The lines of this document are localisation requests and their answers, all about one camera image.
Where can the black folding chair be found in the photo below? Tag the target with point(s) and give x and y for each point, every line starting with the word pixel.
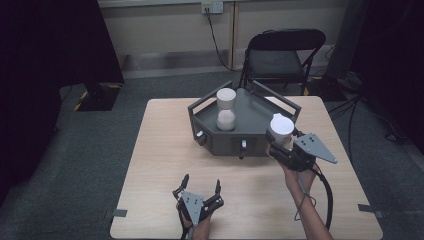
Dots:
pixel 273 63

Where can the white wall socket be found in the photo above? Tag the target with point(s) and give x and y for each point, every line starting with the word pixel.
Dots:
pixel 212 7

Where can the black base with yellow stripes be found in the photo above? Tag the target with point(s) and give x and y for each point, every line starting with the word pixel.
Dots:
pixel 328 89
pixel 98 98

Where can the drawer with round silver knob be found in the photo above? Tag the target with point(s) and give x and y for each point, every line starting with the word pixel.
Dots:
pixel 200 136

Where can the black curtain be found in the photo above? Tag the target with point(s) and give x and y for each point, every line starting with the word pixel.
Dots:
pixel 393 50
pixel 40 66

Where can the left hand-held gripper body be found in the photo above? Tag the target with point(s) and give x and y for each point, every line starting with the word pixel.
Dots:
pixel 193 205

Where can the grey hexagonal drawer stand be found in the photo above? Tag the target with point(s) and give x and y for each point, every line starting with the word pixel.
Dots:
pixel 253 110

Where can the person's right hand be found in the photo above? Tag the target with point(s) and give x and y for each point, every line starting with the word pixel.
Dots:
pixel 300 181

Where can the grey tape strip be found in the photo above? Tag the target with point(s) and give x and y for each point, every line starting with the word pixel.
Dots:
pixel 368 209
pixel 119 212

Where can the person's left hand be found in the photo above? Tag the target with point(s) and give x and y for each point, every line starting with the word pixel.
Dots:
pixel 201 226

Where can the beige wall conduit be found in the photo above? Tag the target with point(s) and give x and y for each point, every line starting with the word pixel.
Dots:
pixel 233 33

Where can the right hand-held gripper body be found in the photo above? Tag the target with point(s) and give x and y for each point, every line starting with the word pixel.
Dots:
pixel 300 156

